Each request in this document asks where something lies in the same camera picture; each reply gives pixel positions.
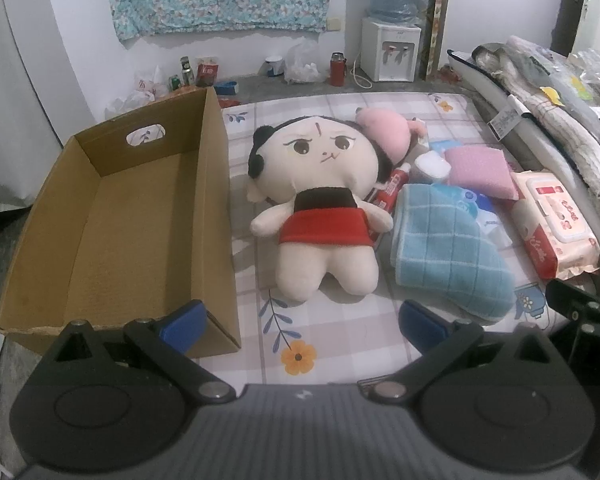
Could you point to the pile of clear bagged goods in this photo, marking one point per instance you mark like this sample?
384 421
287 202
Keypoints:
597 75

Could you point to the white wall socket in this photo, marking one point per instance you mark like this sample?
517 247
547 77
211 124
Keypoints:
333 25

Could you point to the cream plush doll red dress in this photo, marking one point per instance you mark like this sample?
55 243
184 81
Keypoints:
310 160

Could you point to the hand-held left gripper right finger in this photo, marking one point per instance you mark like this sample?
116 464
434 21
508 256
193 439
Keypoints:
421 321

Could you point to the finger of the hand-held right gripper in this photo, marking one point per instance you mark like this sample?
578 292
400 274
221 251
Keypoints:
570 297

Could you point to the white water dispenser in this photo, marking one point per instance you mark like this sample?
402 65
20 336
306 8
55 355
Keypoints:
390 50

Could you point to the pink wet wipes pack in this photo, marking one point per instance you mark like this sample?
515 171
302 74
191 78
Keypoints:
555 220

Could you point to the red thermos bottle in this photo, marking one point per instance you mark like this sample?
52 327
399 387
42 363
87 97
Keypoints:
337 71

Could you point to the clear plastic bag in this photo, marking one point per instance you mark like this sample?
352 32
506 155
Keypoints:
302 66

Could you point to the white plastic bag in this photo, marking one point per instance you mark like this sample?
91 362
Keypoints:
142 90

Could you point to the patterned folded board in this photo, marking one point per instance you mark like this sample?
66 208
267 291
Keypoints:
436 15

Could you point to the blue white tissue pack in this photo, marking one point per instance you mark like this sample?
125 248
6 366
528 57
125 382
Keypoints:
480 206

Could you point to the small blue container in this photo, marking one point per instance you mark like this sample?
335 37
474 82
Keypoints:
226 88

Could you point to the green can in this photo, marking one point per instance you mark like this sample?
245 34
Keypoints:
174 83

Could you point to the red toothpaste tube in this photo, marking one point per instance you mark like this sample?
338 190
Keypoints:
393 185

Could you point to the blue checked towel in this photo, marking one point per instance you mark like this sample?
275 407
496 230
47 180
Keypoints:
440 245

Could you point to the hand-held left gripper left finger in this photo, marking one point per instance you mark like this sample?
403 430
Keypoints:
181 321

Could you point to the white curtain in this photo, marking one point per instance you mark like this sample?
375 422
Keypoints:
10 85

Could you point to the red can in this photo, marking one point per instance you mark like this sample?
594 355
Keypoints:
208 73

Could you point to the brown cardboard box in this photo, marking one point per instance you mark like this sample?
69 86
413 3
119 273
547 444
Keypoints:
145 240

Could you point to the white cup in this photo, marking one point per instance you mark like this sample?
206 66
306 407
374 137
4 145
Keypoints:
275 66

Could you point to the pink plush toy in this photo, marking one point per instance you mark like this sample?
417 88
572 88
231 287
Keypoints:
385 130

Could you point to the pink sponge cloth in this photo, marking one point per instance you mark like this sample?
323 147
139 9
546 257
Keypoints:
477 172

